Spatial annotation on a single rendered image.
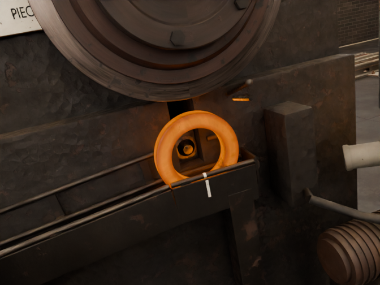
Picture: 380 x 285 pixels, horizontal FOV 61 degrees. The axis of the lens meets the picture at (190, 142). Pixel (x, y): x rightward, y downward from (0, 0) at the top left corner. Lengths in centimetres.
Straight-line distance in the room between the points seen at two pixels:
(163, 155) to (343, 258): 43
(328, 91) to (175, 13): 51
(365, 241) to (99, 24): 67
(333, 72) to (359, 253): 44
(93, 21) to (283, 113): 43
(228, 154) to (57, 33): 41
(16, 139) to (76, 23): 28
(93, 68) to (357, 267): 65
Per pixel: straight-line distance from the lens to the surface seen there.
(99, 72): 61
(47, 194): 75
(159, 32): 53
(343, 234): 79
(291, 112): 74
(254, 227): 79
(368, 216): 80
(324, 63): 90
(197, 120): 67
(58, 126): 72
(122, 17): 52
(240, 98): 60
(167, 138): 66
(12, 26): 75
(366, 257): 79
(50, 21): 61
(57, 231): 70
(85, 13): 57
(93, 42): 59
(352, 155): 80
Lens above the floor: 100
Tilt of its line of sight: 19 degrees down
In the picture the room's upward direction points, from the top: 11 degrees counter-clockwise
